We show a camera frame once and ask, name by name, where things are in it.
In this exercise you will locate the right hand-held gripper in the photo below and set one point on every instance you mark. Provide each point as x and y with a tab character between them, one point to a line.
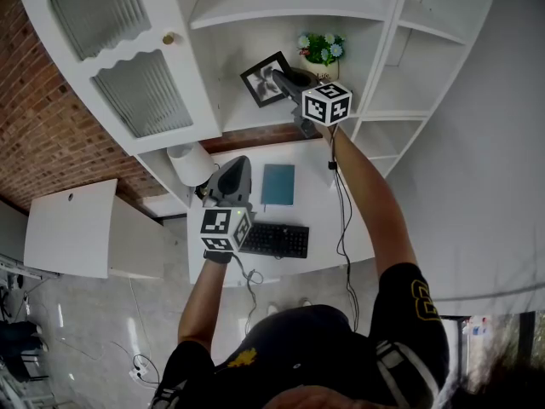
325	105

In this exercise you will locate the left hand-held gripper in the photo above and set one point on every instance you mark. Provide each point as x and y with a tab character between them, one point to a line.
217	224

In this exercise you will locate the black picture frame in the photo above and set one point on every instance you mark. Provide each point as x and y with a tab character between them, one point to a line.
262	81

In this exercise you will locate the white shelf compartment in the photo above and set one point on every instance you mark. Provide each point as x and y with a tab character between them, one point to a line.
255	119

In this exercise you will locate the person's right forearm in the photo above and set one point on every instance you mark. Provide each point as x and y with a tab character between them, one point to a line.
370	194

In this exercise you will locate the person's left forearm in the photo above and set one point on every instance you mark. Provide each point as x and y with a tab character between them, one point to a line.
202	305

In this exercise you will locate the white desk with shelving unit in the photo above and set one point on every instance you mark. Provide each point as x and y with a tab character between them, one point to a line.
315	194

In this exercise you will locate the potted flowers in white pot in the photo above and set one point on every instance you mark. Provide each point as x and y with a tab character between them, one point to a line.
319	49

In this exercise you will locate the white shade table lamp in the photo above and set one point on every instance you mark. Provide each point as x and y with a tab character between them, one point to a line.
189	164

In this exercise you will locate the teal notebook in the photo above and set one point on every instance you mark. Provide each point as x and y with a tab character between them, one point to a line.
277	183

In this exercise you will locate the black keyboard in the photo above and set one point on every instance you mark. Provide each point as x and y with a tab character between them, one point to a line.
281	239

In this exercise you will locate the white open shelf tower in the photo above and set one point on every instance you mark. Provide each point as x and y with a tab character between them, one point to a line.
400	96

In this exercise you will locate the white ribbed glass cabinet door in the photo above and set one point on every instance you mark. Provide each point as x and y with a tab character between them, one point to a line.
189	79

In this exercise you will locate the brass door knob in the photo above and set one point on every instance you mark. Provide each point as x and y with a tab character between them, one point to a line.
168	38

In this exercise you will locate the person's right white shoe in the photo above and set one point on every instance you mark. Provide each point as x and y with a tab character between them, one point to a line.
306	303

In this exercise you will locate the white side cabinet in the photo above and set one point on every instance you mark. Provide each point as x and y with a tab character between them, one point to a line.
68	228

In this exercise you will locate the person in dark shirt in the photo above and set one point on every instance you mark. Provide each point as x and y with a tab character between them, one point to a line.
306	347

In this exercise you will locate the white power strip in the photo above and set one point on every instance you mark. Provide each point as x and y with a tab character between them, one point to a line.
139	372

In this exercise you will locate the black framed window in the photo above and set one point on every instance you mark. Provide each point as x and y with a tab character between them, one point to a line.
489	356

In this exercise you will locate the grey metal rail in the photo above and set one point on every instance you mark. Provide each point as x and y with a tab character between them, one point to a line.
25	266

